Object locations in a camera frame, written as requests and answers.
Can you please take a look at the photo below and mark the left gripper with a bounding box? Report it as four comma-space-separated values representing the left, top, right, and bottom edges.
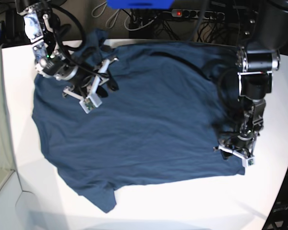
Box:
213, 134, 257, 160

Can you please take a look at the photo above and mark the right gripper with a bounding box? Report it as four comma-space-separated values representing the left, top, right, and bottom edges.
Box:
62, 57, 119, 101

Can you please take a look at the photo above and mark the dark blue t-shirt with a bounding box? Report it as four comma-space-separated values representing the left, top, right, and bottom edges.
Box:
32, 42, 245, 213

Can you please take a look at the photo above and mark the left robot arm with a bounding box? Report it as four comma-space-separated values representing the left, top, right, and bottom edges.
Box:
214, 0, 288, 166

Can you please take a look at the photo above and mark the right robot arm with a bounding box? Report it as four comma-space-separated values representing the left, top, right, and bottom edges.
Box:
15, 0, 119, 102

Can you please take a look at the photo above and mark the blue box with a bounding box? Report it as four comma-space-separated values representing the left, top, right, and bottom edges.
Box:
107, 0, 174, 9

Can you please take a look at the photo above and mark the black power strip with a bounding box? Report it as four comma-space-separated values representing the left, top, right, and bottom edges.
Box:
170, 9, 225, 21

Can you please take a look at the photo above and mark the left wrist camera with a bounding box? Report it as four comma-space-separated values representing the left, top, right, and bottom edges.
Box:
241, 157, 255, 168

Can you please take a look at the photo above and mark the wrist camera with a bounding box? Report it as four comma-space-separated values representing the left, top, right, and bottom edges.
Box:
241, 157, 255, 168
79, 94, 102, 114

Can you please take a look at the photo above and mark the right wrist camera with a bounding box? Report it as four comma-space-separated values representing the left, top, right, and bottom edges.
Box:
79, 94, 102, 114

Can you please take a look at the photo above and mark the white cable loop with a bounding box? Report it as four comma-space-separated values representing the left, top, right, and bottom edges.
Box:
91, 3, 156, 31

